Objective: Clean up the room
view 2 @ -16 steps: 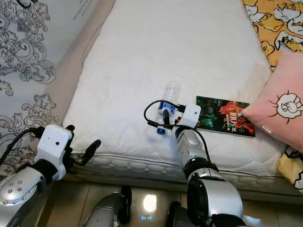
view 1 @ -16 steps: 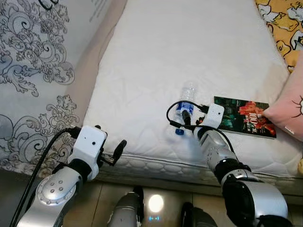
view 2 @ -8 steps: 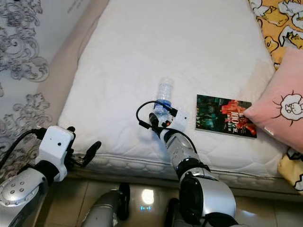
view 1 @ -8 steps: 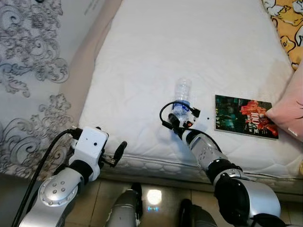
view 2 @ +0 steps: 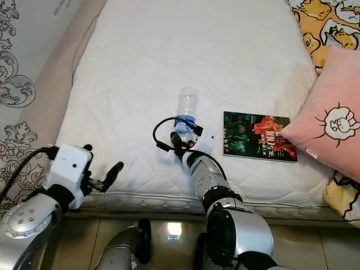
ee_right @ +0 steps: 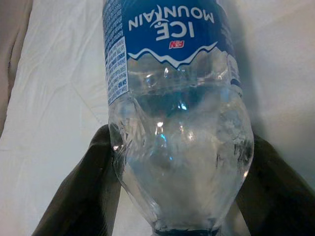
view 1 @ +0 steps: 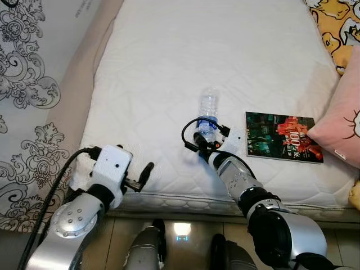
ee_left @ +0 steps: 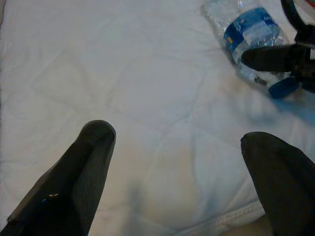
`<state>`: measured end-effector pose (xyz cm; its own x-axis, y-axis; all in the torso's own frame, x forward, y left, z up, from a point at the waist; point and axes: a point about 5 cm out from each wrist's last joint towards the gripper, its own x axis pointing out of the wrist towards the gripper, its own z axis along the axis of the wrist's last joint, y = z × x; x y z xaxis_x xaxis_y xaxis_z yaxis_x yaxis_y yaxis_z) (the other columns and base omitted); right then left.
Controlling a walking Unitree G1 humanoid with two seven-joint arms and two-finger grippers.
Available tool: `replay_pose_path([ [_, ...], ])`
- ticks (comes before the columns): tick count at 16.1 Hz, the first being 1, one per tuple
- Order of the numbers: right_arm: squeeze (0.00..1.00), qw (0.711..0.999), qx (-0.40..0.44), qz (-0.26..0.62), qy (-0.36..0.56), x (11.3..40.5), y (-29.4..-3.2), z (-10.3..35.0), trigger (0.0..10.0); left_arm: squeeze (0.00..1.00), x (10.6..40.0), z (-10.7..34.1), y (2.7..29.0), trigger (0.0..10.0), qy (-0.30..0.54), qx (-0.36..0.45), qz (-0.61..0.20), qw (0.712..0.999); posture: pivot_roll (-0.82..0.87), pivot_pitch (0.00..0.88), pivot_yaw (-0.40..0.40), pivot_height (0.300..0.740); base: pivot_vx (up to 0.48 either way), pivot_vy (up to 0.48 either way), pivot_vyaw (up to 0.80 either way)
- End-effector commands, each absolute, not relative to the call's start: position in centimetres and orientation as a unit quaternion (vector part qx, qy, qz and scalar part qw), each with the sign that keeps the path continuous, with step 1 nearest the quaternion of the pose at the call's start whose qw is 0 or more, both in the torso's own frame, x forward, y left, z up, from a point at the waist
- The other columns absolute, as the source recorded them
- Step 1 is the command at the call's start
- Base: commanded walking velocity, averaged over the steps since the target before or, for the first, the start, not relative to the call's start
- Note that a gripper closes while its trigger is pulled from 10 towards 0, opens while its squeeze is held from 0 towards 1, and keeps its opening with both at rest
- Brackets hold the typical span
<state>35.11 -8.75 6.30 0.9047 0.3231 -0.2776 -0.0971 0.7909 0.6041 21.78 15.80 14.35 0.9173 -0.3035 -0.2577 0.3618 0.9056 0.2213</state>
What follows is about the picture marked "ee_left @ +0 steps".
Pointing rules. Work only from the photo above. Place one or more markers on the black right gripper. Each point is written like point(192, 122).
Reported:
point(305, 59)

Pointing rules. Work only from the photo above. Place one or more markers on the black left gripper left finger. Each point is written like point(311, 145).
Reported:
point(73, 184)

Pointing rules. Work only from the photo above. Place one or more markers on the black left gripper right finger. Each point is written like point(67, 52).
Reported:
point(288, 186)

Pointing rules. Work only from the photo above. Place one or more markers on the clear blue label water bottle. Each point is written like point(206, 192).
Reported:
point(251, 27)

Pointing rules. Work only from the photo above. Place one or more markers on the white quilted mattress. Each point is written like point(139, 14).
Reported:
point(123, 73)

